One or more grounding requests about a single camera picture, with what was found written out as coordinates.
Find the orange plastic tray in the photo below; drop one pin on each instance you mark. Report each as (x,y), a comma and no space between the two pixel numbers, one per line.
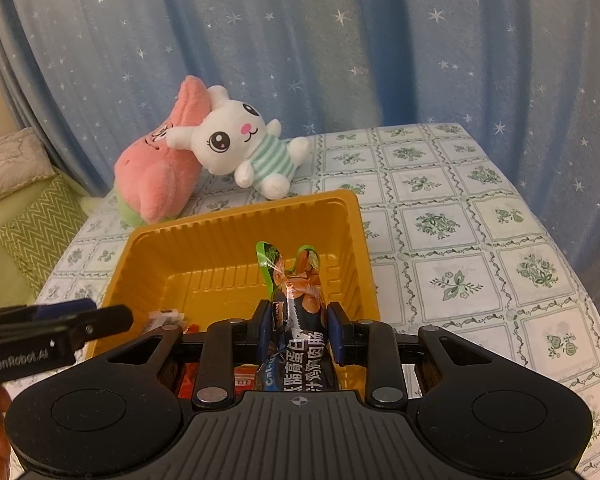
(206,266)

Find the large red snack packet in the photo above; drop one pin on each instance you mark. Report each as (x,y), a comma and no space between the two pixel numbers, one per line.
(244,377)

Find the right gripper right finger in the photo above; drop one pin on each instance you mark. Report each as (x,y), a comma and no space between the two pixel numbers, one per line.
(370,345)

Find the white bunny plush toy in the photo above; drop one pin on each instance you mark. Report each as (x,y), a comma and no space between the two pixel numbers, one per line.
(235,139)

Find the clear tube of dark snacks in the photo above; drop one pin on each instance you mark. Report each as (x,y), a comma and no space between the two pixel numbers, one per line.
(157,319)

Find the blue star-pattern curtain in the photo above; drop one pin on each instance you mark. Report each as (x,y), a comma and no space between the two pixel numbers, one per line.
(522,76)

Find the beige embroidered cushion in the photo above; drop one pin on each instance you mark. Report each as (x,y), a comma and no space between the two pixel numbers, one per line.
(23,160)

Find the red double-happiness snack packet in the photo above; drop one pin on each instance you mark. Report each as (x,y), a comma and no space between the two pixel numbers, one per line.
(187,373)

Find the floral green white tablecloth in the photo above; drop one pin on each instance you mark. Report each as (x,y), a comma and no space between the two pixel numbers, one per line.
(498,340)

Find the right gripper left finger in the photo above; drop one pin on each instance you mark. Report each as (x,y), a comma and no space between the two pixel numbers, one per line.
(226,345)

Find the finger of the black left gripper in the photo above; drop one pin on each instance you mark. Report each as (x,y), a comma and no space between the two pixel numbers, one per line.
(43,312)
(82,323)

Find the green zigzag cushion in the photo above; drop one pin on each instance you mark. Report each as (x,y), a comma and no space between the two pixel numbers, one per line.
(37,237)

